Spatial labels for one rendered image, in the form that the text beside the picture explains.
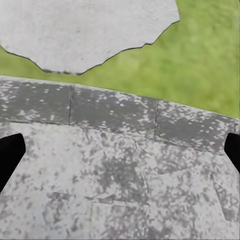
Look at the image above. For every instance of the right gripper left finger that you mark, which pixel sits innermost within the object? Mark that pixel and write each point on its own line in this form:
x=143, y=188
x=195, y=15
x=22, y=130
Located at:
x=12, y=149

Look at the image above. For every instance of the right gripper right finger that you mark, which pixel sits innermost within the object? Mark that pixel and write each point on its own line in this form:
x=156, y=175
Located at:
x=232, y=149

